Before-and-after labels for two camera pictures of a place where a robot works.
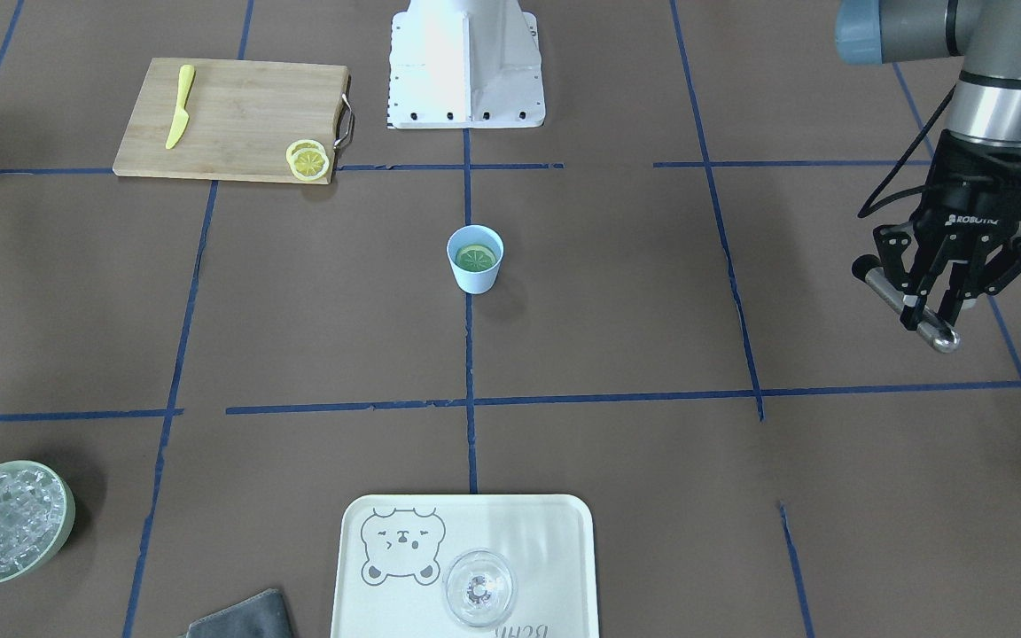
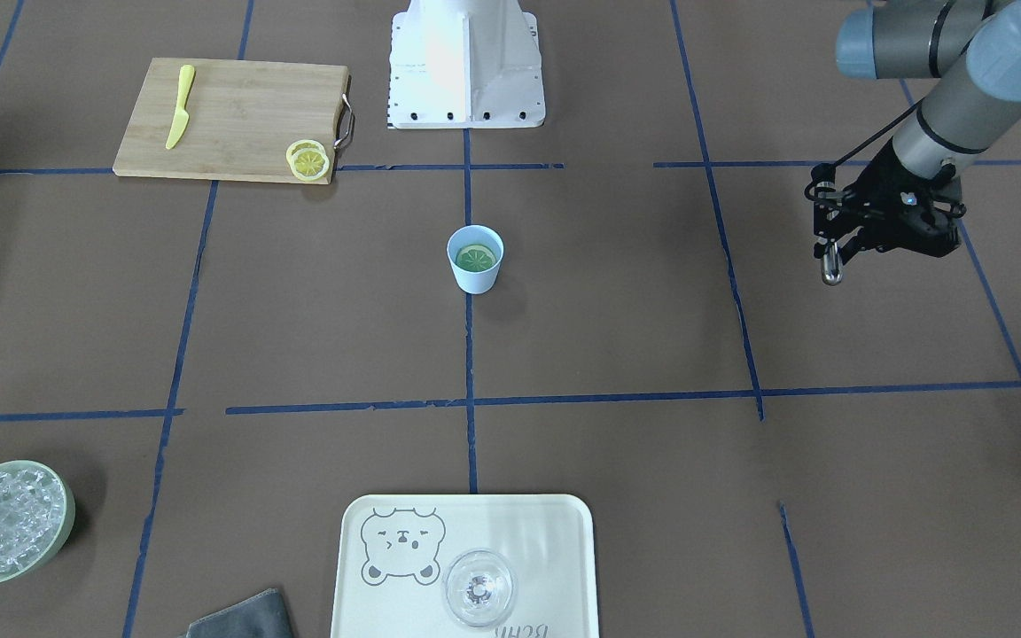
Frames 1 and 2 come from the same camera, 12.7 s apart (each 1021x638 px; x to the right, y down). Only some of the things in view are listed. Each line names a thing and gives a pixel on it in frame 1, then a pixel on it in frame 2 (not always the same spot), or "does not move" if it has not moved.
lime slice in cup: (476, 258) does not move
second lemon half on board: (307, 159) does not move
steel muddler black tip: (936, 331) to (832, 268)
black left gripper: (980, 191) to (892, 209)
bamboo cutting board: (243, 117) does not move
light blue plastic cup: (475, 252) does not move
